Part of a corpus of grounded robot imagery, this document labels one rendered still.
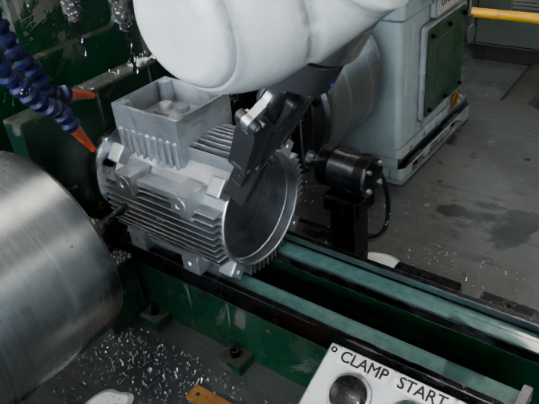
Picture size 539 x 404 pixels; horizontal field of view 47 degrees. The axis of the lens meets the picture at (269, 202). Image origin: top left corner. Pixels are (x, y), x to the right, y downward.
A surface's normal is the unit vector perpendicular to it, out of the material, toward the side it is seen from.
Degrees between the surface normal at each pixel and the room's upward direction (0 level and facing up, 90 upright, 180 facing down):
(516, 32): 90
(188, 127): 90
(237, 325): 90
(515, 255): 0
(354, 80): 77
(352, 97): 84
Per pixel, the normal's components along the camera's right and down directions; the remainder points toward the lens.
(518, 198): -0.09, -0.83
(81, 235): 0.63, -0.21
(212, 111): 0.79, 0.27
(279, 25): 0.47, 0.51
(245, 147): -0.65, 0.61
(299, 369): -0.59, 0.49
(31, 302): 0.74, 0.02
